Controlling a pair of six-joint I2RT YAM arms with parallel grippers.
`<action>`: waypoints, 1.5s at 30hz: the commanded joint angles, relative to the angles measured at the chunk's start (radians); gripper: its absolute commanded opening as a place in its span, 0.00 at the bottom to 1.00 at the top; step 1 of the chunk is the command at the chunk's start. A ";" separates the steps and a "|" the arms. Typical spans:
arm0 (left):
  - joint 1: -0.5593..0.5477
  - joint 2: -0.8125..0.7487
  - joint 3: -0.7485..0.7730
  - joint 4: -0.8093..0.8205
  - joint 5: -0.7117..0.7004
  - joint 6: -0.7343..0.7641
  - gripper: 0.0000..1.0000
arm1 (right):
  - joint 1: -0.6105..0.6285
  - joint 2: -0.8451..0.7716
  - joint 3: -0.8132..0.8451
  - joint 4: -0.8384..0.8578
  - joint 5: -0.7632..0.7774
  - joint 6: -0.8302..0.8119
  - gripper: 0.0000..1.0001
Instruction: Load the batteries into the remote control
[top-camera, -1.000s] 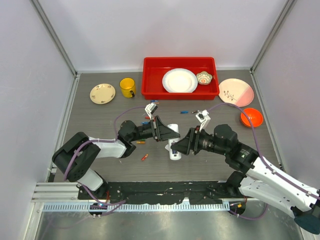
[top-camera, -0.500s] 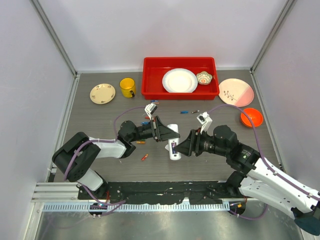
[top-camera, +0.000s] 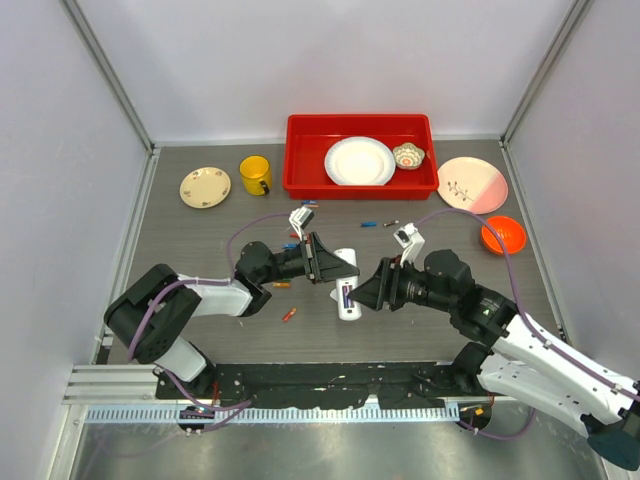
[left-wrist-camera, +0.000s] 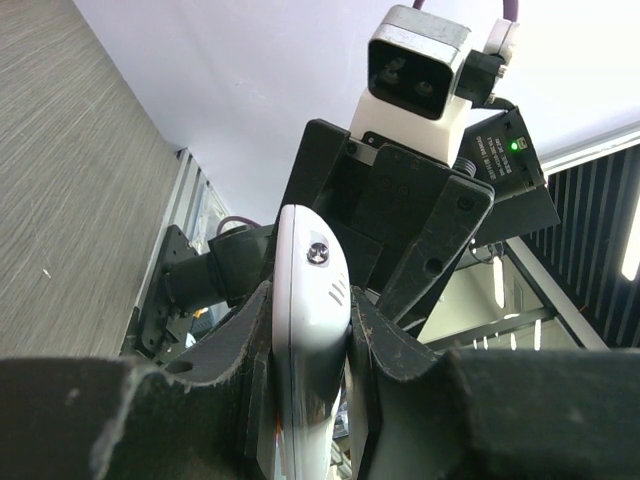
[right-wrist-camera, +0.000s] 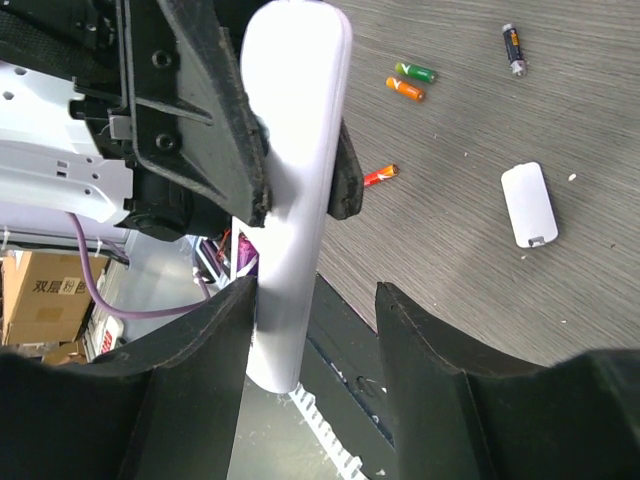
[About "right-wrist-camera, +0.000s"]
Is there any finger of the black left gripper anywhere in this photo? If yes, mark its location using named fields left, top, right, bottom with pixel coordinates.
left=327, top=122, right=363, bottom=220

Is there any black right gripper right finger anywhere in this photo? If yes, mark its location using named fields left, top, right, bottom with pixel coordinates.
left=375, top=282, right=639, bottom=479

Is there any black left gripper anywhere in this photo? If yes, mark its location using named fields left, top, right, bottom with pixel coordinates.
left=69, top=1, right=271, bottom=240

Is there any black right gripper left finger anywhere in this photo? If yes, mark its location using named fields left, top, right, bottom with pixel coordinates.
left=1, top=277, right=256, bottom=479

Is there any white remote control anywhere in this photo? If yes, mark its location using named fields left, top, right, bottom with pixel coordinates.
left=233, top=1, right=352, bottom=394

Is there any purple blue battery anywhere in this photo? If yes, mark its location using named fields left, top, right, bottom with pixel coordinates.
left=237, top=234, right=259, bottom=276

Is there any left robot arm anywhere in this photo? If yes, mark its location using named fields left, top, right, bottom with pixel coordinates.
left=1, top=1, right=275, bottom=241

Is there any red orange battery near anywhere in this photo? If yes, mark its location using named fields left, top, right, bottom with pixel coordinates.
left=364, top=164, right=399, bottom=187

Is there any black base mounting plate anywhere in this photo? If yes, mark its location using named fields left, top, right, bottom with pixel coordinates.
left=300, top=275, right=399, bottom=479

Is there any green battery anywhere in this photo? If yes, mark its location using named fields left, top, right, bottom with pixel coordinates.
left=395, top=62, right=437, bottom=84

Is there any cardboard box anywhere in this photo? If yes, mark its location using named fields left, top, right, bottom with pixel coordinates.
left=1, top=251, right=92, bottom=366

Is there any black white battery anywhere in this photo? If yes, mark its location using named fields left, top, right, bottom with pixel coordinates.
left=502, top=23, right=527, bottom=77

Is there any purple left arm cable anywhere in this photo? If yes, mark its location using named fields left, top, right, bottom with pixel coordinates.
left=67, top=212, right=221, bottom=319

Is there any white slotted cable duct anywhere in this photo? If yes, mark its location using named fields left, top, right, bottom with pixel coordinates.
left=289, top=383, right=368, bottom=480

